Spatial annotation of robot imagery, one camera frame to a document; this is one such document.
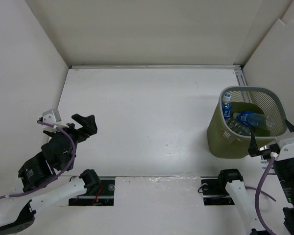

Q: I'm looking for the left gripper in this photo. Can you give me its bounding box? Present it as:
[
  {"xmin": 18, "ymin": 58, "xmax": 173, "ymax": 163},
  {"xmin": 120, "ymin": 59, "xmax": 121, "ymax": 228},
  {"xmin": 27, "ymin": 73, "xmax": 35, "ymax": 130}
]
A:
[{"xmin": 46, "ymin": 114, "xmax": 98, "ymax": 170}]

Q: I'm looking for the blue label bottle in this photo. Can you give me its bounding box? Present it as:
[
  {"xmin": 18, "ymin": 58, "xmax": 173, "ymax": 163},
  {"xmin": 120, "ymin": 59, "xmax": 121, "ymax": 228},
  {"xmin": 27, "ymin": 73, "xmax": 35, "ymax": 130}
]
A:
[
  {"xmin": 221, "ymin": 94, "xmax": 232, "ymax": 120},
  {"xmin": 233, "ymin": 111, "xmax": 277, "ymax": 130}
]

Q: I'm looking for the clear white cap bottle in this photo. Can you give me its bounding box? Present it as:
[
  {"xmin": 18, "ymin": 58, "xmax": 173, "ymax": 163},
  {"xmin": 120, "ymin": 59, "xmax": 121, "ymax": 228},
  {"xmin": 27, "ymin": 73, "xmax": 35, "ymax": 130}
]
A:
[{"xmin": 226, "ymin": 118, "xmax": 251, "ymax": 136}]

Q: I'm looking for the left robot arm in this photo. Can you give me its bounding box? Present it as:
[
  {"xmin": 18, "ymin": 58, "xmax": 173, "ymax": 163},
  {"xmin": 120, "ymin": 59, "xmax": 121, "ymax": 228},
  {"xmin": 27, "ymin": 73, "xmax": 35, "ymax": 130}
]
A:
[{"xmin": 0, "ymin": 110, "xmax": 101, "ymax": 235}]

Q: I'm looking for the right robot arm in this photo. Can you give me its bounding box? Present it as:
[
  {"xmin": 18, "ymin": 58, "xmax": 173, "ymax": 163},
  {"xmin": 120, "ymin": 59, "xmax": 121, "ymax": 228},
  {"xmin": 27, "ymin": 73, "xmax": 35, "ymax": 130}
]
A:
[{"xmin": 217, "ymin": 120, "xmax": 294, "ymax": 235}]

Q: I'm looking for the green mesh waste bin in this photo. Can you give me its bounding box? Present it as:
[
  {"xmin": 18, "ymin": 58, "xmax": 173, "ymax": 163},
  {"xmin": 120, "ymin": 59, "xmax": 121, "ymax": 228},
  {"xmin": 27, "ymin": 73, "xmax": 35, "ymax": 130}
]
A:
[{"xmin": 207, "ymin": 86, "xmax": 287, "ymax": 159}]

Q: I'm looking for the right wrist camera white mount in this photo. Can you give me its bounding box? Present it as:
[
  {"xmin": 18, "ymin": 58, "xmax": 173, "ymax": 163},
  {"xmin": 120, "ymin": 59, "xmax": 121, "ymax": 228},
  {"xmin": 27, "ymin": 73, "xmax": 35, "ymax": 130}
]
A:
[{"xmin": 270, "ymin": 132, "xmax": 294, "ymax": 161}]

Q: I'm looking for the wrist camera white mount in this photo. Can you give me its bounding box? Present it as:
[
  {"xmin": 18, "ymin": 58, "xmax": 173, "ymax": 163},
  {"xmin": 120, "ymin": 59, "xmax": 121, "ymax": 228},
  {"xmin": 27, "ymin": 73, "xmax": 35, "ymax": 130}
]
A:
[
  {"xmin": 270, "ymin": 132, "xmax": 294, "ymax": 161},
  {"xmin": 38, "ymin": 109, "xmax": 69, "ymax": 133}
]

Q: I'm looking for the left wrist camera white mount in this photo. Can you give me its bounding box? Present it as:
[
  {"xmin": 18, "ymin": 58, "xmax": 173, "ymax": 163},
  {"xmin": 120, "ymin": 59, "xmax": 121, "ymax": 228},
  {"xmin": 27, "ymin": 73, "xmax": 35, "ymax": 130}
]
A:
[{"xmin": 38, "ymin": 109, "xmax": 69, "ymax": 133}]

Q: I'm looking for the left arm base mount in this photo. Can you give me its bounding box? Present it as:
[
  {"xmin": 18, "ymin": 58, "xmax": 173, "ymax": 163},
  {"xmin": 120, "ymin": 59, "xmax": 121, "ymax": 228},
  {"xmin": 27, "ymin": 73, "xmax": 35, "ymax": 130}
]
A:
[{"xmin": 68, "ymin": 177, "xmax": 115, "ymax": 207}]

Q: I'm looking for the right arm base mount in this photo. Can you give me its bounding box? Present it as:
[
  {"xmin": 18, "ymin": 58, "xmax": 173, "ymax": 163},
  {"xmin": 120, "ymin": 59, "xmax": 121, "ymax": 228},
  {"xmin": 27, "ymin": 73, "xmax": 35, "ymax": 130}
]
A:
[{"xmin": 198, "ymin": 177, "xmax": 235, "ymax": 206}]

